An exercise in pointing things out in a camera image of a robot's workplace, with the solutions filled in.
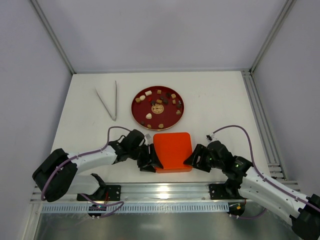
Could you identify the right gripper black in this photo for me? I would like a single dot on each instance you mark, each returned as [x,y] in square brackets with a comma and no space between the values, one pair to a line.
[200,158]

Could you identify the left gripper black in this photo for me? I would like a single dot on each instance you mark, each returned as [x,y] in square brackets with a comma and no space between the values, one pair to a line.
[145,159]

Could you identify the orange box lid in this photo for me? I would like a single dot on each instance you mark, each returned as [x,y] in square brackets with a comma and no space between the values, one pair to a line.
[172,149]

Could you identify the metal tweezers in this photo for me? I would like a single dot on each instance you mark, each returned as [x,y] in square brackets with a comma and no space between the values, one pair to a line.
[109,100]

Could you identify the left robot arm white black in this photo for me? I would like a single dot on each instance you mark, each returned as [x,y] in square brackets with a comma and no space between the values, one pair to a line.
[61,173]

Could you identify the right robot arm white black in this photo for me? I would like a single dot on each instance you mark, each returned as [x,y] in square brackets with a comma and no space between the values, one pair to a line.
[300,211]

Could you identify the white heart chocolate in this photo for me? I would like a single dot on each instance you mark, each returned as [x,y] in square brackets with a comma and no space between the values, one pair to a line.
[148,116]

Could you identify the white ribbed oval chocolate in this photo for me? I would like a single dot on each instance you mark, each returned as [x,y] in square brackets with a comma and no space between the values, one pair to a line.
[142,97]

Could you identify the white rectangular chocolate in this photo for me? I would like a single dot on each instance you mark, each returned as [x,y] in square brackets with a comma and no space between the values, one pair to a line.
[148,93]

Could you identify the round dark red tray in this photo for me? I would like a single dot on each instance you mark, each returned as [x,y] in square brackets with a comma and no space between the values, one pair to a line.
[163,108]

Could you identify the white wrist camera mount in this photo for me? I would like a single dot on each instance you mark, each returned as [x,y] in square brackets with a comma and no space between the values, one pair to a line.
[211,137]

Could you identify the aluminium front rail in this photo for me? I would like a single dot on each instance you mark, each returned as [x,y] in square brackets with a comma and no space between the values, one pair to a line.
[157,191]

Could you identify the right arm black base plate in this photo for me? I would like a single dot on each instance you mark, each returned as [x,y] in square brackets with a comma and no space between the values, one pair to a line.
[223,191]

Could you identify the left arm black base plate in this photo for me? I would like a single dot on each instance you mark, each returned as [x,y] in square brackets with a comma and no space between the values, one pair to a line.
[112,192]

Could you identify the slotted cable duct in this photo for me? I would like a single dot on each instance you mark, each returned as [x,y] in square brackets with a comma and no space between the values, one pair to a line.
[132,208]

